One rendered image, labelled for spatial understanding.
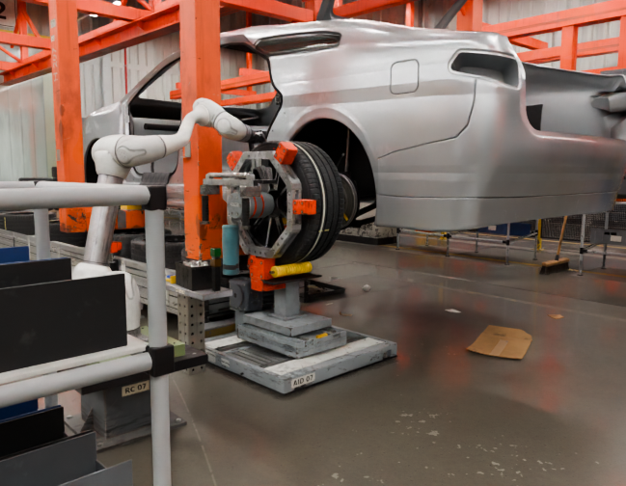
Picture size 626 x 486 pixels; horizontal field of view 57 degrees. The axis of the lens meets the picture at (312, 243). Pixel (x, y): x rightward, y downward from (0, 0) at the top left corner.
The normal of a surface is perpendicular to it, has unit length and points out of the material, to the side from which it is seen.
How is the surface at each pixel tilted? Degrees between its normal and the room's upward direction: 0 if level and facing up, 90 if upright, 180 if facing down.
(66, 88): 90
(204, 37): 90
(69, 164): 90
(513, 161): 101
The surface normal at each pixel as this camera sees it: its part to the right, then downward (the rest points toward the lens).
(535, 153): 0.55, 0.21
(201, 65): 0.69, 0.09
